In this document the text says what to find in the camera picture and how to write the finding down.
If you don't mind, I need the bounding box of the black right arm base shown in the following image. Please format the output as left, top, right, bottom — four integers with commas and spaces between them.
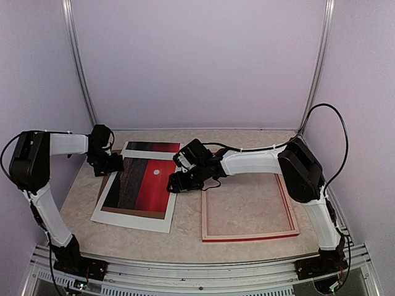
294, 243, 349, 280

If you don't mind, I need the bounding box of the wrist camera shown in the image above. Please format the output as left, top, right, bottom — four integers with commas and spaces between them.
88, 125, 115, 152
179, 139, 213, 167

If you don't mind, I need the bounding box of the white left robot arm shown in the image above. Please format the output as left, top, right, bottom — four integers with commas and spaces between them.
3, 125, 123, 274

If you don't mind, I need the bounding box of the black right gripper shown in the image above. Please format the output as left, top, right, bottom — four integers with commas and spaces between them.
166, 163, 207, 193

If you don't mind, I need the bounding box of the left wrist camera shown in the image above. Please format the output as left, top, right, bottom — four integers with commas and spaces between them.
88, 125, 115, 152

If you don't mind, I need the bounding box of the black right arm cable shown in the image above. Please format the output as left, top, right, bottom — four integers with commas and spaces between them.
203, 103, 349, 192

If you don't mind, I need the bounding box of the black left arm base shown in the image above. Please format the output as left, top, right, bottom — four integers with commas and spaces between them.
51, 237, 108, 281

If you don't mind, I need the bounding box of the red and black photo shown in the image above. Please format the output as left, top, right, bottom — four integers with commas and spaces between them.
101, 141, 181, 213

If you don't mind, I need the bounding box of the left aluminium corner post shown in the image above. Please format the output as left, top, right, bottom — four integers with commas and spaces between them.
62, 0, 98, 126

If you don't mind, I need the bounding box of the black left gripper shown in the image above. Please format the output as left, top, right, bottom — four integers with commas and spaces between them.
87, 149, 124, 176

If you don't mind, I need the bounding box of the aluminium front rail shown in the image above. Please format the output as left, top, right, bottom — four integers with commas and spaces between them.
21, 243, 380, 296

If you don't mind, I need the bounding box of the wooden picture frame red edge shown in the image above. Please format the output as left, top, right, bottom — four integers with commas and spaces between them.
201, 150, 301, 244

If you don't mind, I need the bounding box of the right aluminium corner post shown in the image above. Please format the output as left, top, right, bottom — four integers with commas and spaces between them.
299, 0, 335, 135

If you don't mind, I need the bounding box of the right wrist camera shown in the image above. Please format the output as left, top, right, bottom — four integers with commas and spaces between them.
179, 139, 213, 167

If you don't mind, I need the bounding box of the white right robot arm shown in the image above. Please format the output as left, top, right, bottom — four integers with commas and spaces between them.
167, 137, 346, 274

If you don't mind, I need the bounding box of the aluminium corner post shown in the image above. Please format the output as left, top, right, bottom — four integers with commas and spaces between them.
299, 0, 335, 135
62, 0, 98, 126

